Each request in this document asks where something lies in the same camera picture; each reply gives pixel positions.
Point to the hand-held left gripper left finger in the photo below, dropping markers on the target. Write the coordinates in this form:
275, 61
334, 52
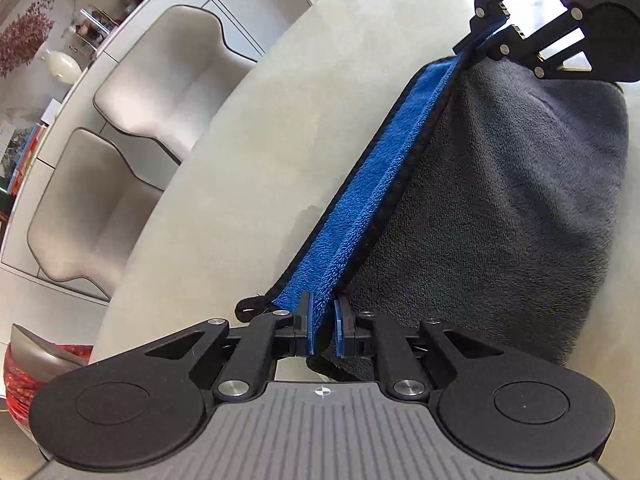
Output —
306, 325

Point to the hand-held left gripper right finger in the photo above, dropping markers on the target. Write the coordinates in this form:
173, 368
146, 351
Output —
339, 327

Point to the grey and blue towel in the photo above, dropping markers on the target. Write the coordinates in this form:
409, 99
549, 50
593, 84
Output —
500, 185

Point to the beige dining chair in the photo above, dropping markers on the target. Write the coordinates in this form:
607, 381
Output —
170, 75
85, 210

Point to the row of books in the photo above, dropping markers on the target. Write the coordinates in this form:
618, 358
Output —
27, 155

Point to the white round vase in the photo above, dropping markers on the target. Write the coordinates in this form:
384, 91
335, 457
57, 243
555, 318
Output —
62, 66

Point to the shiny silver ornament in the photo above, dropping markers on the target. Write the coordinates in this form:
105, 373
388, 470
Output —
90, 25

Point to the purple dried flowers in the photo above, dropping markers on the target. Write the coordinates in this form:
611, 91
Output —
25, 40

